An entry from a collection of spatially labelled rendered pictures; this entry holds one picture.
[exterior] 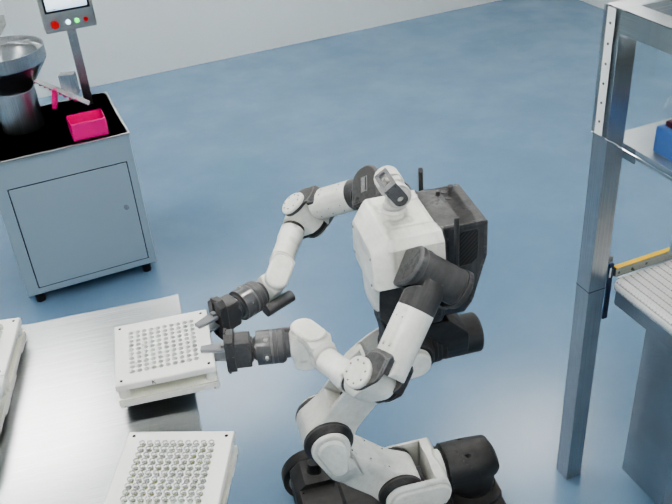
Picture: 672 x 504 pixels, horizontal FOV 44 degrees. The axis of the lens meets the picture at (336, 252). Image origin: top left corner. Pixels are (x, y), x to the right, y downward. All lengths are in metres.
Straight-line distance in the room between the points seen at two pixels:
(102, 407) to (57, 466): 0.20
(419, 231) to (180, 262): 2.42
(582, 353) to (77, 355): 1.50
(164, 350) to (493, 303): 2.02
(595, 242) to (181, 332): 1.18
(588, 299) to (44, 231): 2.48
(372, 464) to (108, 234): 2.03
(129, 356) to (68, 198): 1.90
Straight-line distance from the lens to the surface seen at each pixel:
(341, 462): 2.45
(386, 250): 2.01
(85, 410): 2.23
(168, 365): 2.15
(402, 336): 1.90
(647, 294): 2.57
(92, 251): 4.14
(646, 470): 3.08
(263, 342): 2.10
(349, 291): 3.94
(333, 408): 2.37
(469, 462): 2.69
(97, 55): 6.67
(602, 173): 2.39
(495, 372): 3.50
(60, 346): 2.46
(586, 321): 2.66
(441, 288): 1.93
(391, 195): 2.00
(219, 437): 1.95
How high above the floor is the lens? 2.31
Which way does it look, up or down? 33 degrees down
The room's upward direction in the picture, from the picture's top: 5 degrees counter-clockwise
